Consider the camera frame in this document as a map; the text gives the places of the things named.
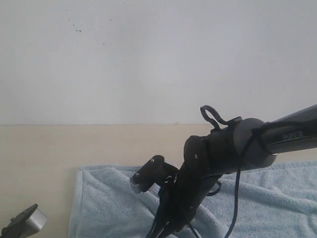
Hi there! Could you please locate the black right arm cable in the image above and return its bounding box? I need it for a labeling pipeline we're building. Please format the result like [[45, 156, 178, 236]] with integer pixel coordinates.
[[188, 105, 263, 238]]

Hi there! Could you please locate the light blue terry towel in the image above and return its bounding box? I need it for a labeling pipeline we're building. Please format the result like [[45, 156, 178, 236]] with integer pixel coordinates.
[[68, 161, 317, 238]]

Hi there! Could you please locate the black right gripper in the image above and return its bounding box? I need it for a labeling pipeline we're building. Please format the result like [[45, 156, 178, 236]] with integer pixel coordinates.
[[148, 183, 198, 238]]

